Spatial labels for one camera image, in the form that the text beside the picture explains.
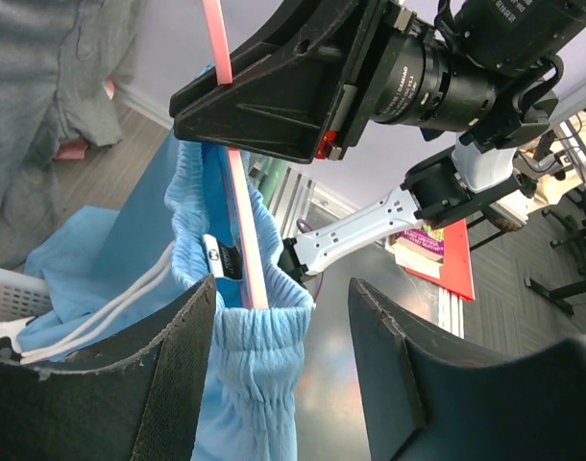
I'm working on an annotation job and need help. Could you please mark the light blue shorts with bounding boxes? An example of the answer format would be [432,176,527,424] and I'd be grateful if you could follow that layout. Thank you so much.
[19,136,314,460]

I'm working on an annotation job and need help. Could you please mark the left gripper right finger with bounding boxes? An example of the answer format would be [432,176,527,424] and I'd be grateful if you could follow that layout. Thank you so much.
[348,279,586,460]

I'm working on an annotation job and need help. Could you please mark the white plastic basket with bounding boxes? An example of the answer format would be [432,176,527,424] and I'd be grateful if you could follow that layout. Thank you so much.
[0,268,52,322]

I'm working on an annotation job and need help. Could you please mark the pink plastic hanger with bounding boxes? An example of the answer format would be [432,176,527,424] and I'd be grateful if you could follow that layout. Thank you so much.
[202,0,269,309]

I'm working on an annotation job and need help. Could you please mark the grey shorts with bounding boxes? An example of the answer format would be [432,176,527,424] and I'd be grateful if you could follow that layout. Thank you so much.
[0,1,146,269]

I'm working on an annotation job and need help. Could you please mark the black office chair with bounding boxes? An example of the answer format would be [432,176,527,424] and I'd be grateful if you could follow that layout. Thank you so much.
[523,182,586,318]

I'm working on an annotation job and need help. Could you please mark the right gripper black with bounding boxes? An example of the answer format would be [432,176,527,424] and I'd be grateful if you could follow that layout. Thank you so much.
[169,0,416,164]

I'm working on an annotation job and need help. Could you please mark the red folder with books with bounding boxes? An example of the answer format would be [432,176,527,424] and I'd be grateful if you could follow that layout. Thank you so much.
[383,220,475,301]

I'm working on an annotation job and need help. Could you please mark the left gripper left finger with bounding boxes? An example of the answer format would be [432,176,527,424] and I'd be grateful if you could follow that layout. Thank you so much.
[0,276,216,460]

